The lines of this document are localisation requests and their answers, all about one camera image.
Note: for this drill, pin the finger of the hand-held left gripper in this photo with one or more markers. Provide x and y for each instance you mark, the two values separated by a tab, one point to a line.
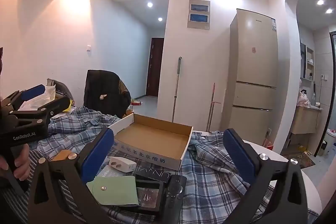
57	104
32	91

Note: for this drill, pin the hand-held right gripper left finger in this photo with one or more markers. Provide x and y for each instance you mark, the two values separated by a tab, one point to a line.
98	153

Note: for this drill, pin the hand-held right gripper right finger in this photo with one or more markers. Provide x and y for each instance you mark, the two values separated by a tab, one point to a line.
239	155

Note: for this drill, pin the grey packet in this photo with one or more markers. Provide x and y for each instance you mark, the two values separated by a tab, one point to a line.
115	173

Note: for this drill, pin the white square phone charger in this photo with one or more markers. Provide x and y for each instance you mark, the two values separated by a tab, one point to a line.
126	165

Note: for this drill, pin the green snap pouch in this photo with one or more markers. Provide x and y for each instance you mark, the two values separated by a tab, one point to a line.
118	191

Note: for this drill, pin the black printed box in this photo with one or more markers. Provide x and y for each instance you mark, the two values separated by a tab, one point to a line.
152	174

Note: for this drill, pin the cardboard box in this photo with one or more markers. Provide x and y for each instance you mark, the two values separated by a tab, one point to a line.
155	137

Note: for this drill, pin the black frame display case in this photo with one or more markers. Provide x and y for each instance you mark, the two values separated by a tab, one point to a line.
149	193

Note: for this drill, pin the black remote control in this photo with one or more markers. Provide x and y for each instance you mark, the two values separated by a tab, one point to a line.
172	197

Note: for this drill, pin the person's left hand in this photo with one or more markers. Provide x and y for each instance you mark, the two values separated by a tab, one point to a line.
22	163

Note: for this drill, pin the white plastic bag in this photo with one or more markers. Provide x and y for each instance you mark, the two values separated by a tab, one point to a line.
39	100

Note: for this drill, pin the yellow bag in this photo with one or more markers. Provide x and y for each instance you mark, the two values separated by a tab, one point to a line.
68	108

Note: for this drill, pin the grey backpack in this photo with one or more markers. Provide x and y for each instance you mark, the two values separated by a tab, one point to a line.
63	87

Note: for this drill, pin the red carton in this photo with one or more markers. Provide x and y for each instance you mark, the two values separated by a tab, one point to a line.
267	143

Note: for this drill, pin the blue plaid cloth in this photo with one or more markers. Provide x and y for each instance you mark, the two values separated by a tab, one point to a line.
210	187

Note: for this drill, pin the black jacket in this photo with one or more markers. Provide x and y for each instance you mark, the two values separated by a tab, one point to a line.
102	90

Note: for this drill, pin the red flat package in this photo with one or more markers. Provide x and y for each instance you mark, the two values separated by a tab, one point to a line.
136	102

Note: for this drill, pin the brown doormat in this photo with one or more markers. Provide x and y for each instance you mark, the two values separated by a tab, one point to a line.
302	160

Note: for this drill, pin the beige vanity cabinet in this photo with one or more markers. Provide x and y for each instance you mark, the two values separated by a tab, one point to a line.
304	120

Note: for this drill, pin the black bin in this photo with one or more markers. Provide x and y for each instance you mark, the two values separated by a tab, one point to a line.
322	148

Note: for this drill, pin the pink plastic bag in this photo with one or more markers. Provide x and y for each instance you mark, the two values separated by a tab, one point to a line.
304	100

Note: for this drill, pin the beige refrigerator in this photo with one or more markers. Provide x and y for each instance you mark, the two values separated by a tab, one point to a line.
252	69

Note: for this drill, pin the white bin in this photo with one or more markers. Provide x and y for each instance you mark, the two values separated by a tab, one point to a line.
331	138

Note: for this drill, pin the dark brown door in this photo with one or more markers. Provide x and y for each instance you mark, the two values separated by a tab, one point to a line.
155	66

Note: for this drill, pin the black framed glass door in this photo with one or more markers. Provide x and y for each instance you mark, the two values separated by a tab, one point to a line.
333	69

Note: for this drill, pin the white wall outlet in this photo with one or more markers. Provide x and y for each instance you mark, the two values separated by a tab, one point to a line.
324	77

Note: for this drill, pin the bathroom wall cabinet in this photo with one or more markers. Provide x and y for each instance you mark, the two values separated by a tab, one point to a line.
308	61

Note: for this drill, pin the wall electrical panel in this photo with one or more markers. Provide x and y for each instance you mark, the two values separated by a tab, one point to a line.
199	14

